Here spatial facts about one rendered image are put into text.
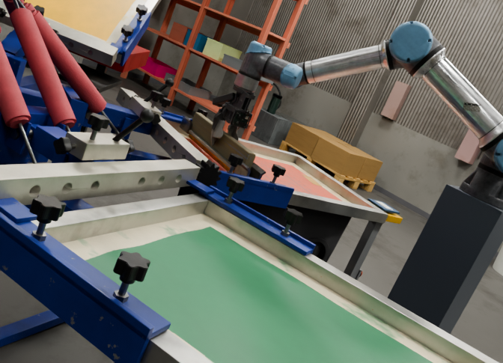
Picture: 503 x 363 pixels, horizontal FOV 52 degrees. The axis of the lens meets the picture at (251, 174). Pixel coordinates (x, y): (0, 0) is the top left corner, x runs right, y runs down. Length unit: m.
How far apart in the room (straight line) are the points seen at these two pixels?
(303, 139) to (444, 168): 2.12
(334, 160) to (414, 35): 6.07
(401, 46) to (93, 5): 1.25
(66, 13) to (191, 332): 1.61
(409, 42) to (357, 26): 7.81
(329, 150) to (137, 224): 6.69
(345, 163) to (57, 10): 5.76
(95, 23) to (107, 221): 1.31
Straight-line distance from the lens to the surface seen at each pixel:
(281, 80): 1.63
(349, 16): 9.50
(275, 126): 8.33
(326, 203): 1.71
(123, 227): 1.00
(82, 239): 0.92
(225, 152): 1.67
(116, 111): 1.55
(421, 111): 8.42
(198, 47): 8.11
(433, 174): 8.19
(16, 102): 1.14
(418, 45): 1.54
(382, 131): 8.62
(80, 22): 2.14
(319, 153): 7.72
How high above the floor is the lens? 1.36
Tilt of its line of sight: 13 degrees down
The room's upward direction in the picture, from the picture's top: 23 degrees clockwise
